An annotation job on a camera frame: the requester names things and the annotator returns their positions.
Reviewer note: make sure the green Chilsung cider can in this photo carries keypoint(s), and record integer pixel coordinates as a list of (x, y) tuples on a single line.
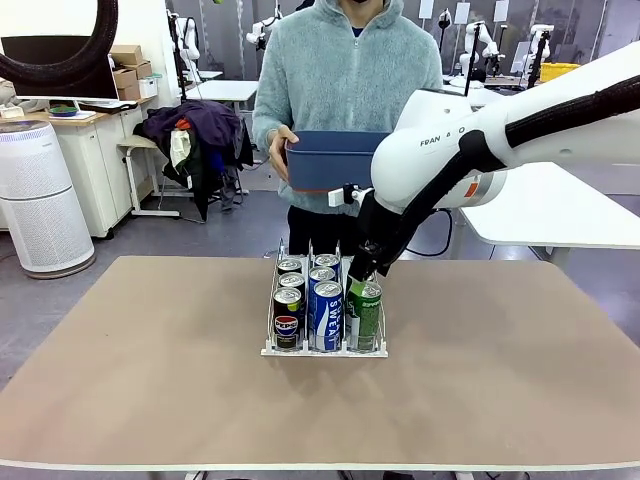
[(369, 320)]

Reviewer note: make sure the cream white garment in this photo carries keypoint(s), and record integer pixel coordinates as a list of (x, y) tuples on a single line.
[(177, 147)]

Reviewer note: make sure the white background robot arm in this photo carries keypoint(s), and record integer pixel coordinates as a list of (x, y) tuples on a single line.
[(542, 35), (255, 32), (190, 42), (472, 35)]

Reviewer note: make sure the black tripod pole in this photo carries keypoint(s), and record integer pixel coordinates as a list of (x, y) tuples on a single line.
[(537, 65)]

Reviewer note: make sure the blue plate green contents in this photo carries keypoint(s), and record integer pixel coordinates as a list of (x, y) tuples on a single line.
[(62, 109)]

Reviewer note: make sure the dark purple jacket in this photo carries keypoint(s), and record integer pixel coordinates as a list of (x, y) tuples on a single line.
[(205, 117)]

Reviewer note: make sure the small cardboard box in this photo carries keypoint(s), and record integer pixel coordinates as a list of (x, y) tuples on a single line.
[(125, 78)]

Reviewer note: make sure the blue jacket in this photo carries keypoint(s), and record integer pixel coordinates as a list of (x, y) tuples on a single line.
[(216, 160)]

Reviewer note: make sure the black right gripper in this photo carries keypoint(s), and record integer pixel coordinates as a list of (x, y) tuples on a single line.
[(372, 220)]

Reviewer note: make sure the right forearm teal sleeve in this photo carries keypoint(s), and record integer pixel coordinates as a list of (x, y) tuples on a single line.
[(262, 130)]

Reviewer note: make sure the white can dispenser rack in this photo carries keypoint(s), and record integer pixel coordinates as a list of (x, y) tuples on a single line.
[(325, 353)]

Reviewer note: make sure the white rolling side table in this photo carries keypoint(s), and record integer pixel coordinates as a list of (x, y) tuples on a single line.
[(137, 145)]

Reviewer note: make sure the black stand pole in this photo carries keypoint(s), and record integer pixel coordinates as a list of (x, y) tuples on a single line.
[(470, 65)]

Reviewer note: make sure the white background table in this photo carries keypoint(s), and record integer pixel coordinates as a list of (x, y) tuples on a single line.
[(225, 90)]

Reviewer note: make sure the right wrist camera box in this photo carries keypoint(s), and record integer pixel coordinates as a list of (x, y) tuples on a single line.
[(337, 196)]

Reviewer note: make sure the large cardboard box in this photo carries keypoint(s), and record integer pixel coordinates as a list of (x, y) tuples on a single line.
[(126, 55)]

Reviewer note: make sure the large white table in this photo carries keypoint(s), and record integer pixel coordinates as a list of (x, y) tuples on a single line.
[(575, 220)]

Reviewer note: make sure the person in teal fleece jacket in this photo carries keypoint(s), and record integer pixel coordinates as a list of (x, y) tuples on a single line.
[(345, 75)]

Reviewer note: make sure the blue plastic bin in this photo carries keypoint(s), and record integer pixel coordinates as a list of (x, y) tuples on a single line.
[(325, 165)]

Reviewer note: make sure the yellow plastic crate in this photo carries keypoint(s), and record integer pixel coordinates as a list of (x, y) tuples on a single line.
[(552, 69)]

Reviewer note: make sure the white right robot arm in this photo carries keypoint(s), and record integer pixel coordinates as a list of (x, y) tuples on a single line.
[(425, 150)]

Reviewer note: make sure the white air purifier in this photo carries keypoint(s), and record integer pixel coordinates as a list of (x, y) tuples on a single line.
[(45, 225)]

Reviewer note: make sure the black computer monitor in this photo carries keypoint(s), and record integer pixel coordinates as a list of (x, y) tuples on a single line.
[(50, 47)]

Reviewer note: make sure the white desk cabinet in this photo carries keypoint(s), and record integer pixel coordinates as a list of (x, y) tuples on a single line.
[(100, 190)]

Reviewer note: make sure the dark clothes pile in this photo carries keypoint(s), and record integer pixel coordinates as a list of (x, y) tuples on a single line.
[(205, 190)]

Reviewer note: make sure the white storage box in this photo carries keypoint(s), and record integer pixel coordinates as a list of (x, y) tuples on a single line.
[(149, 88)]

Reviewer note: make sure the person's right hand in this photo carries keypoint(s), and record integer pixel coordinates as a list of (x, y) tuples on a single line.
[(277, 152)]

